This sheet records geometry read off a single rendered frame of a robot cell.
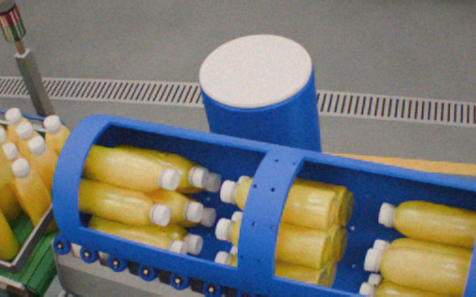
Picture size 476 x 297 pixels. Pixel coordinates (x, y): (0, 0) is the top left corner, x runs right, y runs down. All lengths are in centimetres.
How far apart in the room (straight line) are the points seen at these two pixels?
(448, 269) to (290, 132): 69
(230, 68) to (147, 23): 216
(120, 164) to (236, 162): 25
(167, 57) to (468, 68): 148
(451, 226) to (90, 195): 70
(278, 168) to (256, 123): 47
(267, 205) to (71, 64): 269
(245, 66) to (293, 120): 18
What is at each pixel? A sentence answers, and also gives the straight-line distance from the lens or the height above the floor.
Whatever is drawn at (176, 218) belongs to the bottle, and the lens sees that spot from 147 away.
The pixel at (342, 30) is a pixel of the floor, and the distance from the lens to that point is 367.
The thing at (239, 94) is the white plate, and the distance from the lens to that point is 175.
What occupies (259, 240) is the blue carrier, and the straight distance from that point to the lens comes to 126.
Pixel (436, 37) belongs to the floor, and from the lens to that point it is 363.
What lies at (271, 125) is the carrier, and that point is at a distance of 176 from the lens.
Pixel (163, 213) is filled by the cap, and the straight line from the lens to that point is 141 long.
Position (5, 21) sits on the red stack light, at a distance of 193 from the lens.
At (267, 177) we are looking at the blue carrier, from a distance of 128.
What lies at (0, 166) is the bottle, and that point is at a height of 123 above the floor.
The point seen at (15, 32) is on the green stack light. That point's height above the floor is 119.
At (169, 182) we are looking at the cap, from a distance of 140.
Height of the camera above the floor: 217
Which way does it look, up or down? 44 degrees down
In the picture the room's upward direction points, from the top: 12 degrees counter-clockwise
